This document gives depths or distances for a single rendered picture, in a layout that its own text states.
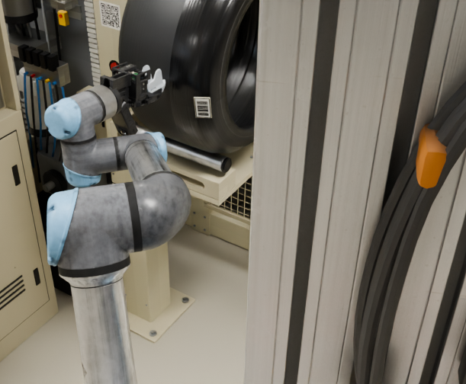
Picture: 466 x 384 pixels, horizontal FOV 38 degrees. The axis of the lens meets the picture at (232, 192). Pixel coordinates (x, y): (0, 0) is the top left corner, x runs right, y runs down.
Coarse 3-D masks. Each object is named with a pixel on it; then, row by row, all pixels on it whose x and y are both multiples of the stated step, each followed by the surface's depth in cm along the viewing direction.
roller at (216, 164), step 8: (144, 128) 201; (168, 144) 195; (176, 144) 194; (184, 144) 194; (176, 152) 195; (184, 152) 193; (192, 152) 192; (200, 152) 191; (208, 152) 190; (192, 160) 193; (200, 160) 191; (208, 160) 190; (216, 160) 189; (224, 160) 188; (216, 168) 189; (224, 168) 188
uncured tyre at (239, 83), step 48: (144, 0) 165; (192, 0) 159; (240, 0) 161; (144, 48) 165; (192, 48) 159; (240, 48) 215; (192, 96) 164; (240, 96) 212; (192, 144) 182; (240, 144) 187
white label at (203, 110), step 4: (196, 100) 164; (200, 100) 164; (204, 100) 164; (208, 100) 164; (196, 104) 165; (200, 104) 165; (204, 104) 165; (208, 104) 165; (196, 108) 166; (200, 108) 166; (204, 108) 166; (208, 108) 166; (196, 112) 167; (200, 112) 167; (204, 112) 167; (208, 112) 166; (196, 116) 168; (200, 116) 168; (204, 116) 167; (208, 116) 167
